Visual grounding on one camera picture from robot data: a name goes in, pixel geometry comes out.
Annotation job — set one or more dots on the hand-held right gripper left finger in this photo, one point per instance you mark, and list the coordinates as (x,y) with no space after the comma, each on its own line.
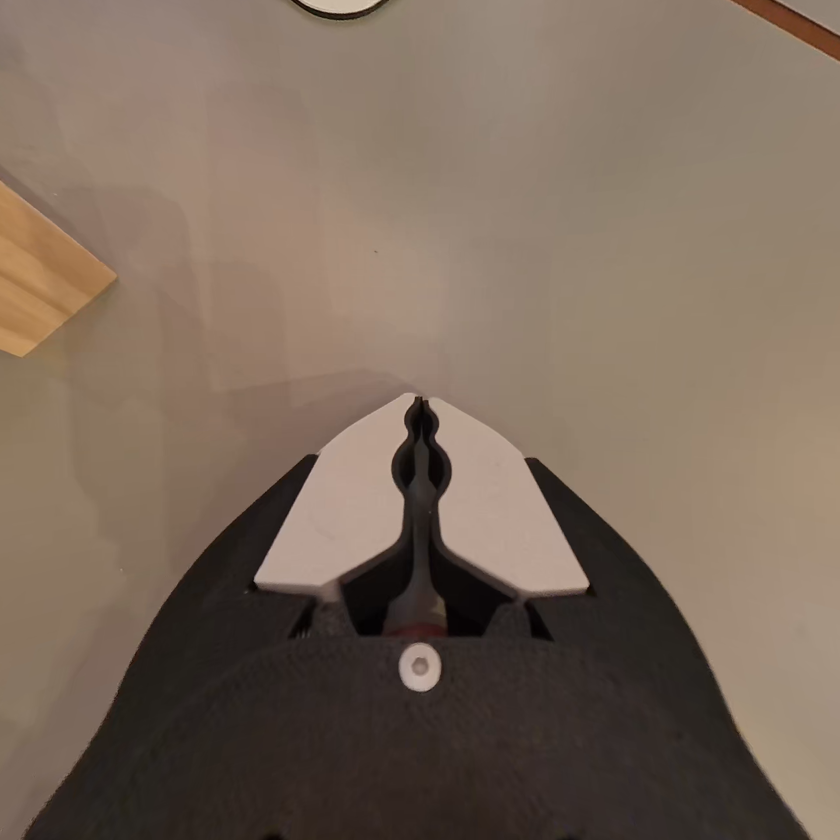
(341,512)

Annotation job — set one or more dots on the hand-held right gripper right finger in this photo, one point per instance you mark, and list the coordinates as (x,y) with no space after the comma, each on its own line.
(499,518)

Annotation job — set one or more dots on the large wooden cube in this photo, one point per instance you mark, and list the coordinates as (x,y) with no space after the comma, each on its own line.
(39,282)

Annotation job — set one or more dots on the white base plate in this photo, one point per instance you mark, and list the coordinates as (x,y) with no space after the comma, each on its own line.
(338,5)

